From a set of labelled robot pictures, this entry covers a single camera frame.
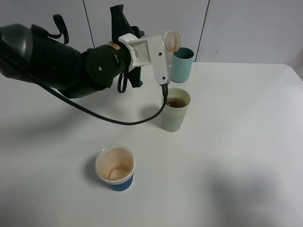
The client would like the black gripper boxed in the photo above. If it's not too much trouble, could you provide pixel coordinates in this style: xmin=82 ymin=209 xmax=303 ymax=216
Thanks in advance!
xmin=85 ymin=4 xmax=145 ymax=90

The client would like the drink bottle with pink label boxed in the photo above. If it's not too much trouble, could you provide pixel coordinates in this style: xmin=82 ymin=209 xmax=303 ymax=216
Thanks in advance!
xmin=163 ymin=30 xmax=181 ymax=52

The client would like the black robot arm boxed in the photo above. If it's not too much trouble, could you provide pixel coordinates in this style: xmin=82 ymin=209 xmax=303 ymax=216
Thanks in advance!
xmin=0 ymin=5 xmax=144 ymax=98

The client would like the teal plastic cup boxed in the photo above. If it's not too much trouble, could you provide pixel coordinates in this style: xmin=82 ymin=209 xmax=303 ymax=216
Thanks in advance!
xmin=171 ymin=47 xmax=194 ymax=83

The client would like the light green plastic cup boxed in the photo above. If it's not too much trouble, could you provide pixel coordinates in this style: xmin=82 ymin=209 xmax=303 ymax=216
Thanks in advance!
xmin=162 ymin=87 xmax=191 ymax=132

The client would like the clear cup with blue sleeve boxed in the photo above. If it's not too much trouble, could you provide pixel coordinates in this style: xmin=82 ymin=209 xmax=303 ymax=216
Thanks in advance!
xmin=95 ymin=145 xmax=135 ymax=192

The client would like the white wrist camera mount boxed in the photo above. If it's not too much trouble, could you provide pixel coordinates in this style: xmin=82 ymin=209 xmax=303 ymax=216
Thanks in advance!
xmin=118 ymin=33 xmax=170 ymax=85

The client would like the black camera cable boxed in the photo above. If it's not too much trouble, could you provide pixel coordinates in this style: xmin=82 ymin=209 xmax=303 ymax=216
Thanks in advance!
xmin=23 ymin=70 xmax=169 ymax=125

